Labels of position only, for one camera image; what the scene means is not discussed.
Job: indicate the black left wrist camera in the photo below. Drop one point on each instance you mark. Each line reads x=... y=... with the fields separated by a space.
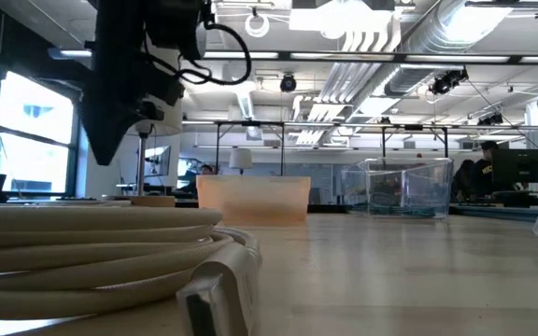
x=171 y=28

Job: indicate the black computer monitor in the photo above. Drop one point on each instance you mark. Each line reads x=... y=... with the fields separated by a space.
x=521 y=165

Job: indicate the small white lamp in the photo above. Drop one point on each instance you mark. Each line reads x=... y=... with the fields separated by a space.
x=241 y=158

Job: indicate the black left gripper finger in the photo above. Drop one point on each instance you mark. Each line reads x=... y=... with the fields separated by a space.
x=110 y=130

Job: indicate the black background rig frame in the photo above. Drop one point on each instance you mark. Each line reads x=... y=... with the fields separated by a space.
x=414 y=127
x=250 y=123

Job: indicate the orange translucent plastic bin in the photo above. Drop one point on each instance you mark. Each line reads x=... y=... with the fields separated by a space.
x=255 y=200

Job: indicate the person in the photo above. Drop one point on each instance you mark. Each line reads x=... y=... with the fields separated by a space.
x=462 y=179
x=484 y=170
x=207 y=169

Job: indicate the wall monitor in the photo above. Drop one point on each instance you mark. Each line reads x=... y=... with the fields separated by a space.
x=157 y=161

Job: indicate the black ceiling camera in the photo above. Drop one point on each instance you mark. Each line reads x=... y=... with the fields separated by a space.
x=446 y=81

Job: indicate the clear plastic bin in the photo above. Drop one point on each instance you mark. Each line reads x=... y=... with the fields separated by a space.
x=400 y=186

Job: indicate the black overhead camera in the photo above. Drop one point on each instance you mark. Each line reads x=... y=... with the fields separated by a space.
x=288 y=83

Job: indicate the silver ventilation duct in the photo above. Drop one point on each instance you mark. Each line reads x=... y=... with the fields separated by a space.
x=437 y=37

